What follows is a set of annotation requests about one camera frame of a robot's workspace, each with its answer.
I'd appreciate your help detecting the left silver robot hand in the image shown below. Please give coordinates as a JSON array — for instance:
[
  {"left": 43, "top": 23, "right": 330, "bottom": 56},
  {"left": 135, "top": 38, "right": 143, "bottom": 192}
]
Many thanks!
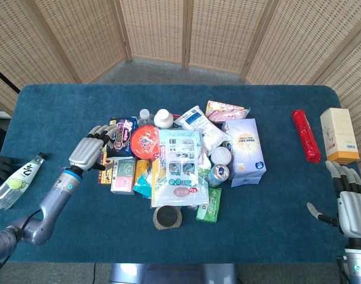
[{"left": 68, "top": 124, "right": 119, "bottom": 173}]

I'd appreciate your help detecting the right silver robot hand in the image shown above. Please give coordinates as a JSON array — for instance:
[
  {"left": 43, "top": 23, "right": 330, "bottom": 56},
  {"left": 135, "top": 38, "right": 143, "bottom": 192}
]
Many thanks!
[{"left": 306, "top": 160, "right": 361, "bottom": 240}]

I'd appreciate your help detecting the dark purple snack bag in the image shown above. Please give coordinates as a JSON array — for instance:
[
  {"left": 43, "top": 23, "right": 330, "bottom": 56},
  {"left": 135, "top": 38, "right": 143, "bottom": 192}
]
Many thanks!
[{"left": 105, "top": 116, "right": 139, "bottom": 159}]

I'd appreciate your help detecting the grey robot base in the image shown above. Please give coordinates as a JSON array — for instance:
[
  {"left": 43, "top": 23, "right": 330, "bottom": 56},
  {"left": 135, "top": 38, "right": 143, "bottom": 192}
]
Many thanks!
[{"left": 108, "top": 262, "right": 238, "bottom": 284}]

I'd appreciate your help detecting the red cylindrical package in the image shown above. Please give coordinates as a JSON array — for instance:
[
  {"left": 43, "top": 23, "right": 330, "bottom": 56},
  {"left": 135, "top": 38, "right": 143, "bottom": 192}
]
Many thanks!
[{"left": 292, "top": 109, "right": 321, "bottom": 164}]

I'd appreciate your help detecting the green pink card box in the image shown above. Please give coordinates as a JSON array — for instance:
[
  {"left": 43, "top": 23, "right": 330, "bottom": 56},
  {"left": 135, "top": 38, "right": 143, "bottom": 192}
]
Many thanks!
[{"left": 110, "top": 159, "right": 137, "bottom": 195}]

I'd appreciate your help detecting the blue table cloth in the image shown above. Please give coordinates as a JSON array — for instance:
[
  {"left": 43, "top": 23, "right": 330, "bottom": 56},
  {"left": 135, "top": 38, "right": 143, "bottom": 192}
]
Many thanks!
[{"left": 0, "top": 84, "right": 361, "bottom": 264}]

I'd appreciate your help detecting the yellow snack packet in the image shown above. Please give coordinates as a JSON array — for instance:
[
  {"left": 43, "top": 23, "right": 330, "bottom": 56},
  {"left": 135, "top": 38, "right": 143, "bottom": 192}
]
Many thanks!
[{"left": 134, "top": 159, "right": 152, "bottom": 186}]

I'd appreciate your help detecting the red round lid container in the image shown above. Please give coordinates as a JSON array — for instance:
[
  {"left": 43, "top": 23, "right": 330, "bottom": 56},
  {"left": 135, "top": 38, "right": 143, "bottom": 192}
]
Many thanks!
[{"left": 130, "top": 124, "right": 161, "bottom": 162}]

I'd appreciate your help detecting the teal snack packet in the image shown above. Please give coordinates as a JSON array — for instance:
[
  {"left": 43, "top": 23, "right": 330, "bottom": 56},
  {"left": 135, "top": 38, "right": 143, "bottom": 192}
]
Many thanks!
[{"left": 132, "top": 173, "right": 153, "bottom": 199}]

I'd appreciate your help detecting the clear plastic water bottle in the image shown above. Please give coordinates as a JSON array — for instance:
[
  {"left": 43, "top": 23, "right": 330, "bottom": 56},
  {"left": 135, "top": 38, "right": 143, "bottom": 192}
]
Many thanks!
[{"left": 136, "top": 108, "right": 154, "bottom": 126}]

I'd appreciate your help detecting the white orange carton box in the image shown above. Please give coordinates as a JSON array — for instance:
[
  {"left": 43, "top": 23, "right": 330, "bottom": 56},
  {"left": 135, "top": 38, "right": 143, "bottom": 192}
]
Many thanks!
[{"left": 320, "top": 108, "right": 360, "bottom": 165}]

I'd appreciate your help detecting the clear lime drink bottle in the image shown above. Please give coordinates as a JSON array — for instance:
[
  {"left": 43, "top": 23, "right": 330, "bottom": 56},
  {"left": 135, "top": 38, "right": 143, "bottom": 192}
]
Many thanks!
[{"left": 0, "top": 151, "right": 48, "bottom": 211}]

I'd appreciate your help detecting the white round bottle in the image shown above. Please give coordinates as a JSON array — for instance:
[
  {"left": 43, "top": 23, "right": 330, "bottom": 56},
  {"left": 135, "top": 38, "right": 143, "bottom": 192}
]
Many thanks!
[{"left": 153, "top": 108, "right": 175, "bottom": 129}]

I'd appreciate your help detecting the black glove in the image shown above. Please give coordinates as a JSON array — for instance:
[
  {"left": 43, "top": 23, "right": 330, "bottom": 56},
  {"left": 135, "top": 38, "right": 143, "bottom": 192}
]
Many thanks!
[{"left": 0, "top": 156, "right": 23, "bottom": 186}]

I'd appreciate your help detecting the large clear printed bag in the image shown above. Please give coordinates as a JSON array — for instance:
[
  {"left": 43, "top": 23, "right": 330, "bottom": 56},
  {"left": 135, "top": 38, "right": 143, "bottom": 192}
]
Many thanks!
[{"left": 151, "top": 128, "right": 210, "bottom": 208}]

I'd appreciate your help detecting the round black tan coaster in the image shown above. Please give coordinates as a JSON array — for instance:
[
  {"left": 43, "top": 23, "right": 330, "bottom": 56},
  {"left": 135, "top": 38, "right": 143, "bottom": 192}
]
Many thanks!
[{"left": 152, "top": 206, "right": 183, "bottom": 231}]

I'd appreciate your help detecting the white blue label pouch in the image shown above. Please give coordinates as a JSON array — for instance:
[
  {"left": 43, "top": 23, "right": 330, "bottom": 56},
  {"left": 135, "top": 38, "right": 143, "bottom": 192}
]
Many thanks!
[{"left": 173, "top": 105, "right": 231, "bottom": 152}]

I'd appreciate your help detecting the light purple tissue box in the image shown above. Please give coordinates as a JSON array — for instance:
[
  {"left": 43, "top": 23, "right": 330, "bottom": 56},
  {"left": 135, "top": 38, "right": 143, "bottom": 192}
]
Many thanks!
[{"left": 221, "top": 118, "right": 267, "bottom": 188}]

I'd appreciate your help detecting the silver blue drink can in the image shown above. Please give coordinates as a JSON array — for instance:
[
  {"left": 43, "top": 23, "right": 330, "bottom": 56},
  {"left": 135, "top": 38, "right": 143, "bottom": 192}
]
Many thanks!
[{"left": 208, "top": 164, "right": 230, "bottom": 188}]

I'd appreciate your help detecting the white round cap jar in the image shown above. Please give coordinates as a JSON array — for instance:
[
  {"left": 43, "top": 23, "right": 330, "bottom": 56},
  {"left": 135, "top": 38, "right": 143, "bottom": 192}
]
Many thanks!
[{"left": 210, "top": 146, "right": 232, "bottom": 165}]

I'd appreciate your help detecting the green snack packet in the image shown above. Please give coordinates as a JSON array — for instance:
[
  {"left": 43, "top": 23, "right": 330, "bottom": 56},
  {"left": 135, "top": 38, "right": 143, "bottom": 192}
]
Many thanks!
[{"left": 195, "top": 187, "right": 223, "bottom": 224}]

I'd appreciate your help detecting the pink snack bag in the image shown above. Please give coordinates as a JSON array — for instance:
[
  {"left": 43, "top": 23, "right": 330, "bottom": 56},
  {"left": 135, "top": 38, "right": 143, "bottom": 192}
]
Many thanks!
[{"left": 205, "top": 100, "right": 251, "bottom": 123}]

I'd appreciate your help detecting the woven folding screen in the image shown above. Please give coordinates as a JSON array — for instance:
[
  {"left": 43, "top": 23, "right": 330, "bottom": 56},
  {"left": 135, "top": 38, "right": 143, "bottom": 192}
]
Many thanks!
[{"left": 0, "top": 0, "right": 361, "bottom": 196}]

